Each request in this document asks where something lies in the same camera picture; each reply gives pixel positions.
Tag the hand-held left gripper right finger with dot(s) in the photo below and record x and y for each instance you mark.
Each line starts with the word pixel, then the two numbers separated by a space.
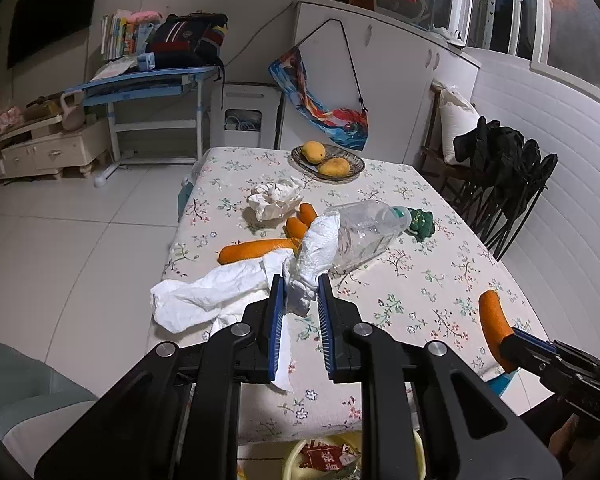
pixel 325 320

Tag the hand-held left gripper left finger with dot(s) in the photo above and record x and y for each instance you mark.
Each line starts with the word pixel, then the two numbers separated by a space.
pixel 276 320

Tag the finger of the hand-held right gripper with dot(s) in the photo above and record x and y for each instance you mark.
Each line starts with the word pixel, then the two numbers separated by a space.
pixel 532 342
pixel 522 357

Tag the thick orange carrot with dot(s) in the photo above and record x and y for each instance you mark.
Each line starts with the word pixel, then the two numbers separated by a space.
pixel 492 320

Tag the yellow plastic bin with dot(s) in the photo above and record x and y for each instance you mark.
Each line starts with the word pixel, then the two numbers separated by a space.
pixel 292 462

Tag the person's right hand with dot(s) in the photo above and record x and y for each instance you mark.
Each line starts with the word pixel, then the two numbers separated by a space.
pixel 562 437

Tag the long orange carrot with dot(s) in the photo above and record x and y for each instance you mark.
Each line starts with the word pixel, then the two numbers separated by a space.
pixel 250 251

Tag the large white paper towel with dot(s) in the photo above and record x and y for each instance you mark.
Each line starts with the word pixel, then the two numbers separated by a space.
pixel 205 295

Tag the floral white tablecloth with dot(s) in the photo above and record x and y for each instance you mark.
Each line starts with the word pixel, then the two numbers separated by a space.
pixel 405 280

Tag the clear plastic bottle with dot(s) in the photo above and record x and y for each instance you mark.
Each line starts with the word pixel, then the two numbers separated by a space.
pixel 365 235

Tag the crumpled white tissue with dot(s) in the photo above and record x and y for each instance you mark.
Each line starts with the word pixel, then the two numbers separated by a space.
pixel 272 200

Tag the black folding chair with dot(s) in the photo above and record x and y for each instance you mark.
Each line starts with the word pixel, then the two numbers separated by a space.
pixel 500 220

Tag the green toy frog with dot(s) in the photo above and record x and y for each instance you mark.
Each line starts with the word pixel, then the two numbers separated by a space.
pixel 421 225

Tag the red snack packet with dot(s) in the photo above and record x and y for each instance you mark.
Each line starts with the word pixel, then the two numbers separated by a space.
pixel 327 457

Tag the woven fruit basket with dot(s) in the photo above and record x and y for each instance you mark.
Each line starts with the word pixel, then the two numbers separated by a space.
pixel 352 166

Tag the wooden chair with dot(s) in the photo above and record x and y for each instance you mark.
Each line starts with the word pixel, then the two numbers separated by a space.
pixel 430 160

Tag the small white cabinet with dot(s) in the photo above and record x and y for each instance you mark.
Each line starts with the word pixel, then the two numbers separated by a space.
pixel 245 105

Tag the white pillow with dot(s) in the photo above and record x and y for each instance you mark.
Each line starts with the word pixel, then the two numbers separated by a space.
pixel 457 125

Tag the tall white cabinet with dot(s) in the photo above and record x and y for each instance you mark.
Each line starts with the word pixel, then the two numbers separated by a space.
pixel 395 75

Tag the pale teal seat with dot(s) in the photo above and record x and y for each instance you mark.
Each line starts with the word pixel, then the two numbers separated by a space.
pixel 25 400

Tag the blue study desk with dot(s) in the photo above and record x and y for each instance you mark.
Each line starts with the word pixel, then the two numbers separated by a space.
pixel 140 85

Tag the cream drawer cabinet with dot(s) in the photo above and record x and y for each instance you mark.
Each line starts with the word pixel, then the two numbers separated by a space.
pixel 50 152

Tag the pink kettlebell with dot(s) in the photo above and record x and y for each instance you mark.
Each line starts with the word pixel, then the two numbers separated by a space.
pixel 72 117

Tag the small blue box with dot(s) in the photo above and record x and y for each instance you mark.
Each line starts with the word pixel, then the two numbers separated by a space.
pixel 146 61

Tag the dark striped backpack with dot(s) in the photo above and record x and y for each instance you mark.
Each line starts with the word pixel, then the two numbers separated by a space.
pixel 185 40

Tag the white papers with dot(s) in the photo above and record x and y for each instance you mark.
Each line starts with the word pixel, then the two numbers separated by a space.
pixel 112 70

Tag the row of books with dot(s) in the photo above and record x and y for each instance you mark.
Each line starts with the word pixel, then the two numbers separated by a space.
pixel 120 35

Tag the window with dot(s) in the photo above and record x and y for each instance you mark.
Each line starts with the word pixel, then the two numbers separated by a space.
pixel 570 15

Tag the pink plush toy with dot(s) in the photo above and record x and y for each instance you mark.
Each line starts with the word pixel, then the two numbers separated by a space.
pixel 145 16

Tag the black wall television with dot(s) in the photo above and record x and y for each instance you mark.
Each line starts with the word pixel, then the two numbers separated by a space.
pixel 50 10

